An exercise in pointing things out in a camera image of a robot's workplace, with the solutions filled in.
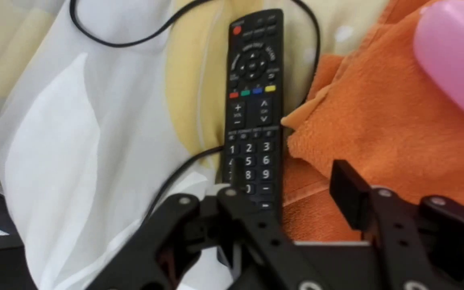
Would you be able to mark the white patterned bed sheet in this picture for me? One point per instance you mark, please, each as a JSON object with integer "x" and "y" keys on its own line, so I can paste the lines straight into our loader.
{"x": 100, "y": 100}

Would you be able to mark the orange towel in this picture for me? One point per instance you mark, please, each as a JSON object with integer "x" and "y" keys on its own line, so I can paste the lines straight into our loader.
{"x": 377, "y": 109}

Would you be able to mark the pink plastic bowl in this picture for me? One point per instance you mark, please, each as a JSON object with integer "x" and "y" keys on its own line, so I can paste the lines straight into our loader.
{"x": 438, "y": 45}

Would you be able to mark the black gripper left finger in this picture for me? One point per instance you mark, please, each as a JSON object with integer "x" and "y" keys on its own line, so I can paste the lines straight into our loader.
{"x": 235, "y": 172}

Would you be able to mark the black TV remote control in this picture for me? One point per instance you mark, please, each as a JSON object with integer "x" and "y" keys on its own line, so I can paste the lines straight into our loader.
{"x": 254, "y": 103}

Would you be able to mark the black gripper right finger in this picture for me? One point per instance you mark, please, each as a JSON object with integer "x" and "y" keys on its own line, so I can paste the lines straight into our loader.
{"x": 349, "y": 193}

